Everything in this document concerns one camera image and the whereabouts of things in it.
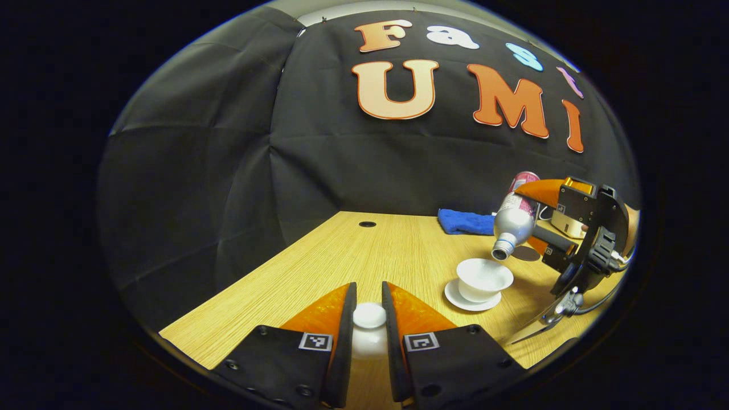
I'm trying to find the black cable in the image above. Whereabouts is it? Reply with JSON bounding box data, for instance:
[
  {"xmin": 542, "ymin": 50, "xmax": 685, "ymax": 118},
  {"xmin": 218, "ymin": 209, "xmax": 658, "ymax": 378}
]
[{"xmin": 575, "ymin": 251, "xmax": 636, "ymax": 315}]

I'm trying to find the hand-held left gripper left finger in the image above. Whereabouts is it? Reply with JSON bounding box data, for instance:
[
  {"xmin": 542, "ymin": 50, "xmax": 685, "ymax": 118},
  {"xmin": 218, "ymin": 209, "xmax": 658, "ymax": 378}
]
[{"xmin": 212, "ymin": 282, "xmax": 358, "ymax": 409}]

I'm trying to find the white toaster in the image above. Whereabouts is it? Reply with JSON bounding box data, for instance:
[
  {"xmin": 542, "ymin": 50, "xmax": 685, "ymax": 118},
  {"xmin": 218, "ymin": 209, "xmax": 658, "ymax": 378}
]
[{"xmin": 550, "ymin": 208, "xmax": 587, "ymax": 240}]

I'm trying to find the white teacup lid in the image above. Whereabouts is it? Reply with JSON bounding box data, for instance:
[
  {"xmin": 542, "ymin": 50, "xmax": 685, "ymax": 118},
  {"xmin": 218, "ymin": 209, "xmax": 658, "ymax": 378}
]
[{"xmin": 350, "ymin": 302, "xmax": 389, "ymax": 360}]

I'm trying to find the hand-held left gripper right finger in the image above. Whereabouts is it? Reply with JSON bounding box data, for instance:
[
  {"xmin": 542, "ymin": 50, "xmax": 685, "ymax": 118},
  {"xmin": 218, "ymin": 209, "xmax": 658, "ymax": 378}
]
[{"xmin": 382, "ymin": 281, "xmax": 527, "ymax": 408}]

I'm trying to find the white teacup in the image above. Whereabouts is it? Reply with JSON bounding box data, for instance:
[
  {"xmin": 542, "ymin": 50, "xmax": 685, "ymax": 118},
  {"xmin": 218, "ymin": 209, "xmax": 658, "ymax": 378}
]
[{"xmin": 457, "ymin": 258, "xmax": 514, "ymax": 303}]

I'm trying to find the white saucer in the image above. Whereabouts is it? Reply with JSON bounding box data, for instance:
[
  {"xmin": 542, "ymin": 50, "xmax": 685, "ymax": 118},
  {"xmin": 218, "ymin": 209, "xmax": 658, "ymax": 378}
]
[{"xmin": 444, "ymin": 278, "xmax": 503, "ymax": 312}]

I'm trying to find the silver water bottle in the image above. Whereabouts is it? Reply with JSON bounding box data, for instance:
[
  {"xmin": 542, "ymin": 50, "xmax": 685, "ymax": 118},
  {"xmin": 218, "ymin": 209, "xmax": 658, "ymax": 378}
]
[{"xmin": 491, "ymin": 171, "xmax": 542, "ymax": 261}]

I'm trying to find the blue cloth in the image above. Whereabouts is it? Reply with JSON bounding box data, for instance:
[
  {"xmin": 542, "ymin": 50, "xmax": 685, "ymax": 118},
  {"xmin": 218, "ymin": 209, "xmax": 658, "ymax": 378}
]
[{"xmin": 437, "ymin": 208, "xmax": 497, "ymax": 236}]

